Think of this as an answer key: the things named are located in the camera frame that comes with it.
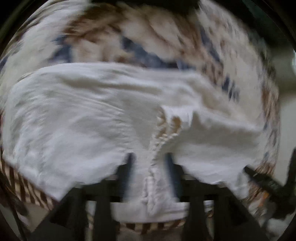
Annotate white pants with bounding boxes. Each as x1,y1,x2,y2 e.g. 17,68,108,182
2,63,263,223

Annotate floral bed blanket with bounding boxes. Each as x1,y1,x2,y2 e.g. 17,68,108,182
1,1,279,220

